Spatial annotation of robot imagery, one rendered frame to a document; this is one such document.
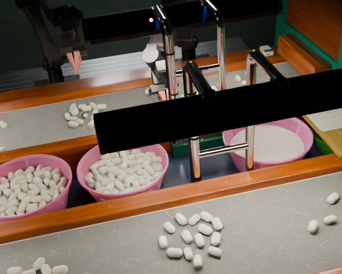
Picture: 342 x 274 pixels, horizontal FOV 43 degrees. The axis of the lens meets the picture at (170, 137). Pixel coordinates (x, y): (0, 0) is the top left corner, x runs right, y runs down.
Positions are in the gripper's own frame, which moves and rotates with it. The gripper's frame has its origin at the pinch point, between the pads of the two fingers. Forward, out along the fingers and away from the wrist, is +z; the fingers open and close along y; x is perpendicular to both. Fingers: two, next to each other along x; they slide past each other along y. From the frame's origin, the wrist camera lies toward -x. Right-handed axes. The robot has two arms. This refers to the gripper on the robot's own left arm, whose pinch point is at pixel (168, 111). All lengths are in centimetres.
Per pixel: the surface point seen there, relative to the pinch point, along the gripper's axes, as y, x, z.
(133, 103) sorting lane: -10.7, 9.9, -8.8
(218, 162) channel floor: 10.7, -7.8, 22.2
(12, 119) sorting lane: -54, 12, -12
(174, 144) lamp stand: -1.5, -5.9, 13.3
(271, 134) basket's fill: 28.5, -12.0, 17.5
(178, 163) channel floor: -1.5, -5.8, 19.8
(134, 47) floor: 11, 212, -134
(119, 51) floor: -3, 209, -131
